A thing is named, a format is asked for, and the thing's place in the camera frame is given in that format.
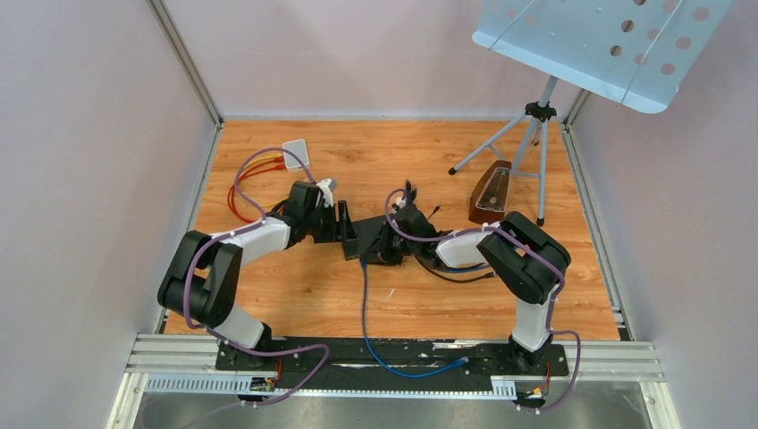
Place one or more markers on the brown wooden metronome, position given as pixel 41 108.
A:
pixel 487 203

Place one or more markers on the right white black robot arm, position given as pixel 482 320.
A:
pixel 529 262

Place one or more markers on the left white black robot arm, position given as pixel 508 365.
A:
pixel 201 282

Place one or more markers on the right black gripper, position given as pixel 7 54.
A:
pixel 382 244

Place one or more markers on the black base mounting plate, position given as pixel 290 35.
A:
pixel 353 364

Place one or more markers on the silver music stand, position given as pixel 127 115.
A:
pixel 635 53

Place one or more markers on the black network switch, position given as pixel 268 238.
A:
pixel 367 230

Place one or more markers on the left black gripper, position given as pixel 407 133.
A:
pixel 347 231

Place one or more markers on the small white router box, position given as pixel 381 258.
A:
pixel 295 155

